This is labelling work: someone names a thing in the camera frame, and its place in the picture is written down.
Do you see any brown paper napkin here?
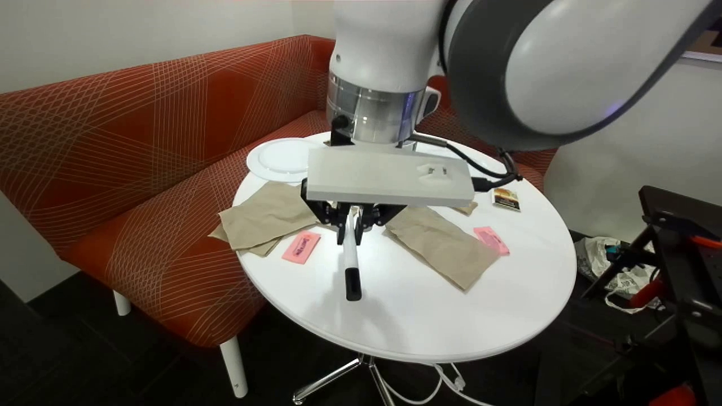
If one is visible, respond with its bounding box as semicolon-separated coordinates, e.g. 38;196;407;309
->
206;223;281;259
215;178;322;251
382;204;501;295

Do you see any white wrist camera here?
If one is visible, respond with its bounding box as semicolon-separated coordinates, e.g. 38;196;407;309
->
301;144;477;212

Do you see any white floor cable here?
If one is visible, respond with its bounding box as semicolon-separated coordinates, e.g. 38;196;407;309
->
372;360;493;406

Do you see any orange handled clamp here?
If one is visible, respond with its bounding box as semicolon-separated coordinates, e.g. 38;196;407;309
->
686;235;722;255

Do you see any small brown sachet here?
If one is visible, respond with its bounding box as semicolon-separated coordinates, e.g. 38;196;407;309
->
449;198;481;218

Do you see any black metal stand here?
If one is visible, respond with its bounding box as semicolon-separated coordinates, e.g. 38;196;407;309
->
582;182;722;406

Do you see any small dark block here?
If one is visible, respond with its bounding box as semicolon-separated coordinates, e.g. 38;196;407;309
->
488;187;522;213

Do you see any white cable bundle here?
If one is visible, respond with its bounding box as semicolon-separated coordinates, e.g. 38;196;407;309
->
573;235;650;310

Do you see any white sofa leg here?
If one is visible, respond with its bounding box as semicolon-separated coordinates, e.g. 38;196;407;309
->
215;333;250;401
109;285;134;319

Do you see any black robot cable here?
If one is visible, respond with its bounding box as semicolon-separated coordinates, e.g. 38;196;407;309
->
395;131;525;194

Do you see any white mug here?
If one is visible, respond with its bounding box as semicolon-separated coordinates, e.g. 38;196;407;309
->
412;82;446;126

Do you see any pink sachet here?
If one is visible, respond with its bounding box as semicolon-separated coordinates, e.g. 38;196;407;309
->
470;223;512;259
279;227;325;267

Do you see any chrome table base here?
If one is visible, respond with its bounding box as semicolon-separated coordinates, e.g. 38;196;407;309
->
289;354;397;406

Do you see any white round plate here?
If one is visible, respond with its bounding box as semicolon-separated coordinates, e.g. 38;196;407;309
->
243;134;334;185

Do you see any orange patterned sofa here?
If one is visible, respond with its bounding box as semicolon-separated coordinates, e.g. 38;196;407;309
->
0;30;558;351

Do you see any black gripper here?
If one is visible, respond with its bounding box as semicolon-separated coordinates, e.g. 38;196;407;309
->
297;178;407;248

